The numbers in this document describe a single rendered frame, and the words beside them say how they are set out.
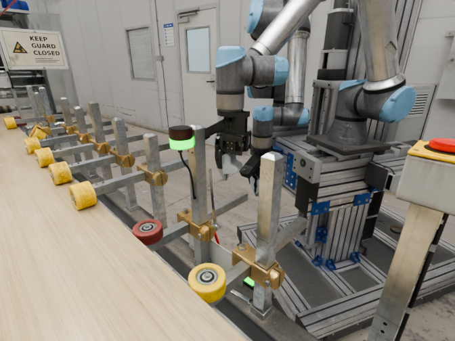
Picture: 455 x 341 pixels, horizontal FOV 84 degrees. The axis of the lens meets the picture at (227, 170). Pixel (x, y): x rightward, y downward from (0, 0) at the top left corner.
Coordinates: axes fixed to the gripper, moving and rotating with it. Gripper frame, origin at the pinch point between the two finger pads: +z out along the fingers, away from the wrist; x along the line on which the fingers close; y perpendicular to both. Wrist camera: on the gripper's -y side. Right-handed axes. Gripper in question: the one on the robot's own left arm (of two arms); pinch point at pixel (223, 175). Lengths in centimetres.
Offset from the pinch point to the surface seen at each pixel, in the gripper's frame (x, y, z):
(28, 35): 93, -236, -55
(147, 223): -18.3, -15.2, 10.2
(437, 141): -25, 42, -23
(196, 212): -8.7, -4.7, 9.2
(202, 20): 317, -188, -91
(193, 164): -8.5, -5.1, -5.9
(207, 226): -8.4, -1.4, 13.6
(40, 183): -14, -70, 11
